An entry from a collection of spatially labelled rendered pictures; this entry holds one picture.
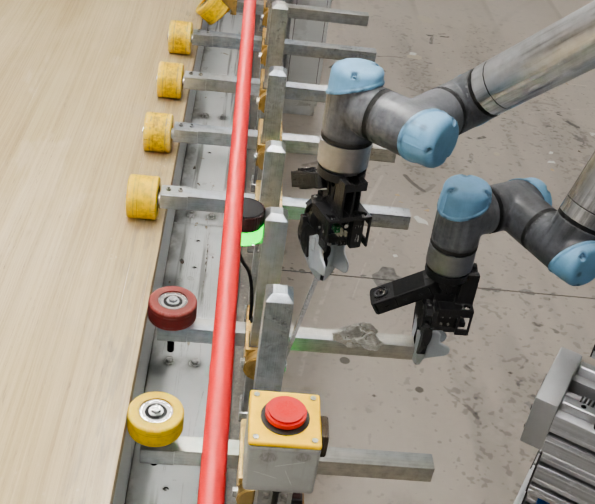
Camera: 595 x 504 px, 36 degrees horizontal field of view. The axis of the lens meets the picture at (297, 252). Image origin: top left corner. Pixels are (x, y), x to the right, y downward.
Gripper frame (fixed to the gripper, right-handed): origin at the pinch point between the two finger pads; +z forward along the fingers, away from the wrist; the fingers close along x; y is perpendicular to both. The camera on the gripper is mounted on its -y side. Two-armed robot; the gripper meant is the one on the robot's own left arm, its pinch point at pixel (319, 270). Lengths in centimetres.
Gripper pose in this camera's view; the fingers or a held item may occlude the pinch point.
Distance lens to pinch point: 144.5
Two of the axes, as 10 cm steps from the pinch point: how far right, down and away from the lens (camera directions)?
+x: 9.2, -1.1, 3.7
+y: 3.7, 5.4, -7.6
